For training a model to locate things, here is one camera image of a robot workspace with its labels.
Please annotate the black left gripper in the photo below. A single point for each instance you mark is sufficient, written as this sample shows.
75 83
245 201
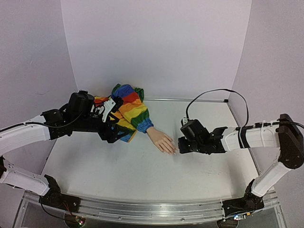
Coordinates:
113 137

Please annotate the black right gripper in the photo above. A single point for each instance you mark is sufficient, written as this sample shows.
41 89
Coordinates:
184 147

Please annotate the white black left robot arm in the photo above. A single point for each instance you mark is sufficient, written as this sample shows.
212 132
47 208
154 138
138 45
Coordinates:
80 114

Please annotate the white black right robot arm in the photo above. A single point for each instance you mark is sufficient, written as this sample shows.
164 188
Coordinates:
282 133

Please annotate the mannequin hand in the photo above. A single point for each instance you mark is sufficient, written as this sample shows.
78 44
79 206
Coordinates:
162 141

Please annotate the rainbow striped cloth sleeve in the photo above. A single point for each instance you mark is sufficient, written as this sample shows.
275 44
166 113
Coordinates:
133 115

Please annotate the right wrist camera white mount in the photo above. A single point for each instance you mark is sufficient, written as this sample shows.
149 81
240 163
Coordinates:
184 121

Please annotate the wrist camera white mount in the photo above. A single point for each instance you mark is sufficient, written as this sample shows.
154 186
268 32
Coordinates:
112 105
184 121

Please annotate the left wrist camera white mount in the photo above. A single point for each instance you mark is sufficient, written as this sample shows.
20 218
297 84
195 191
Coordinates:
112 105

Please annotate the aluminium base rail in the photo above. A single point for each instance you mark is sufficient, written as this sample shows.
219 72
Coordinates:
69 210

